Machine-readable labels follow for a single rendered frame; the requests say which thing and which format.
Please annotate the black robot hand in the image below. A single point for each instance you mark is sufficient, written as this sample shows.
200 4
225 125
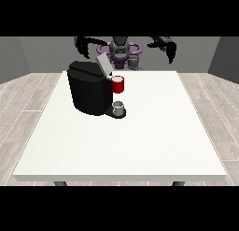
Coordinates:
82 45
169 49

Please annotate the pale grey machine lid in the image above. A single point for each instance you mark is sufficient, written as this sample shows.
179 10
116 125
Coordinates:
104 64

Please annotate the small grey coffee pod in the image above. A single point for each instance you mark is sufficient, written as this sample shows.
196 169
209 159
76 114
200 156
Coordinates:
133 62

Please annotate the black coffee machine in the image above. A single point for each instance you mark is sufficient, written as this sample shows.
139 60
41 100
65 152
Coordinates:
88 89

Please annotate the red pod holder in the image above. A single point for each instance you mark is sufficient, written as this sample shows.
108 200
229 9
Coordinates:
118 85

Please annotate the grey robot trunk purple rings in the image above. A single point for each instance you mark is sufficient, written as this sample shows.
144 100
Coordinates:
118 49

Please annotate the small grey cup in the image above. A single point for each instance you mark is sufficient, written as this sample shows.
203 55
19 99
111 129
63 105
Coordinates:
118 109

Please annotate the dark table leg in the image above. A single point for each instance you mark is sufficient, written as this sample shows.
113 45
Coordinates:
178 183
60 183

